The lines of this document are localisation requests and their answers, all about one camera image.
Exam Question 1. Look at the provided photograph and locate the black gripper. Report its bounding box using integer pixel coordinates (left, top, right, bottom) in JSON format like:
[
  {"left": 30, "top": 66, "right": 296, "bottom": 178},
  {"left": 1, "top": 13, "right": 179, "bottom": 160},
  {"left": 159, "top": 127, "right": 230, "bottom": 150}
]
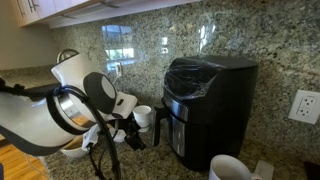
[{"left": 114, "top": 118, "right": 148, "bottom": 152}]

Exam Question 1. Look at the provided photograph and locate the air fryer basket with handle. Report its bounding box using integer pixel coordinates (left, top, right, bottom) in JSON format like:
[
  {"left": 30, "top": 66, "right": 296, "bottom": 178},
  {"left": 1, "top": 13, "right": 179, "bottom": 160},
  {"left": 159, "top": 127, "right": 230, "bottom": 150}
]
[{"left": 151, "top": 98, "right": 188, "bottom": 158}]

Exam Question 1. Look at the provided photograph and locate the black air fryer body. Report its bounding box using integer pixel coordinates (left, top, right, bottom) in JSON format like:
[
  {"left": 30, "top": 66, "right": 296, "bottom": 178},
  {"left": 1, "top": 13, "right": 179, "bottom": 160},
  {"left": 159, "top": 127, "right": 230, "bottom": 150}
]
[{"left": 162, "top": 55, "right": 260, "bottom": 172}]

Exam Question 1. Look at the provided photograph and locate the small white paper cup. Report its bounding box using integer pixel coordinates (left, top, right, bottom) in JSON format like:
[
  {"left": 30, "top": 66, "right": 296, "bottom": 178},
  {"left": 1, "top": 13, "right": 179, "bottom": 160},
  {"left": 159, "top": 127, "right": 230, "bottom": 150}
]
[{"left": 132, "top": 105, "right": 153, "bottom": 133}]

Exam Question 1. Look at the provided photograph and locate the white bowl with food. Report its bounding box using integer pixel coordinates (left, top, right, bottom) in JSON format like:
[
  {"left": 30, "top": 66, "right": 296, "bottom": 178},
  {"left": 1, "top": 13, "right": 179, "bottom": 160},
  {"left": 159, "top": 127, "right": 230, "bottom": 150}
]
[{"left": 59, "top": 134, "right": 90, "bottom": 159}]

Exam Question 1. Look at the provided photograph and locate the large plain white mug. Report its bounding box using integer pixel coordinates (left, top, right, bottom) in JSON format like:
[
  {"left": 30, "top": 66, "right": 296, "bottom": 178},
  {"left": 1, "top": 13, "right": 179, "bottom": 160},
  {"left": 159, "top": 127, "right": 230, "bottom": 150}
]
[{"left": 209, "top": 154, "right": 263, "bottom": 180}]

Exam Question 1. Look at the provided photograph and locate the chrome faucet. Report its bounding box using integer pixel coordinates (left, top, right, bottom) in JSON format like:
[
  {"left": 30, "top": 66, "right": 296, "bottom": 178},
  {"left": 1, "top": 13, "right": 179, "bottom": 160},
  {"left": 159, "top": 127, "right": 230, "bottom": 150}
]
[{"left": 56, "top": 48, "right": 81, "bottom": 65}]

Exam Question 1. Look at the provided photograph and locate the small white block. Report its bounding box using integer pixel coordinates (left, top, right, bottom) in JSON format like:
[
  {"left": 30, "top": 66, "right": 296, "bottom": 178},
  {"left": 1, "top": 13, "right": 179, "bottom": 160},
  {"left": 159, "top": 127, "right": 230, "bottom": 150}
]
[{"left": 254, "top": 159, "right": 275, "bottom": 180}]

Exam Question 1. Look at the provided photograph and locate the dark object at counter edge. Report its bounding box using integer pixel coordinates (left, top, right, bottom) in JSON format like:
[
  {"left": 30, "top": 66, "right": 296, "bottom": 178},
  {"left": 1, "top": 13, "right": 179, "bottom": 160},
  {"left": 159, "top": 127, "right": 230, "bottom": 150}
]
[{"left": 304, "top": 161, "right": 320, "bottom": 180}]

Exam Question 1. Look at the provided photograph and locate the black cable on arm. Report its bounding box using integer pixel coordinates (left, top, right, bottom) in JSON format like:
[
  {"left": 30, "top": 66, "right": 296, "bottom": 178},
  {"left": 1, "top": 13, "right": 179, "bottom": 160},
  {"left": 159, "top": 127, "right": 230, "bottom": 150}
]
[{"left": 0, "top": 76, "right": 123, "bottom": 180}]

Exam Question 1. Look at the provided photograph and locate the white wall outlet with plug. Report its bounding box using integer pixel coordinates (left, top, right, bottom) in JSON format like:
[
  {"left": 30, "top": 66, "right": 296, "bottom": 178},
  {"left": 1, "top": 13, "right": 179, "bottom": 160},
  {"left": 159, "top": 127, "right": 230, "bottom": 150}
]
[{"left": 114, "top": 62, "right": 124, "bottom": 78}]

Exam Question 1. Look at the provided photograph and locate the wooden wall cabinet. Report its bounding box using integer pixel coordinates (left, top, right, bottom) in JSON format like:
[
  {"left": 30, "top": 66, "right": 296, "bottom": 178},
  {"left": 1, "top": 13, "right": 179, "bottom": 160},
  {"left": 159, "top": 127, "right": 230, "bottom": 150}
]
[{"left": 12, "top": 0, "right": 203, "bottom": 30}]

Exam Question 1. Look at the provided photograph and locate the white empty wall outlet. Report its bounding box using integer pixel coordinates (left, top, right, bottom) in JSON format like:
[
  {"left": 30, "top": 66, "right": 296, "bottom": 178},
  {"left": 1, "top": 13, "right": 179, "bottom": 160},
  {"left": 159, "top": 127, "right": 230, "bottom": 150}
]
[{"left": 288, "top": 89, "right": 320, "bottom": 126}]

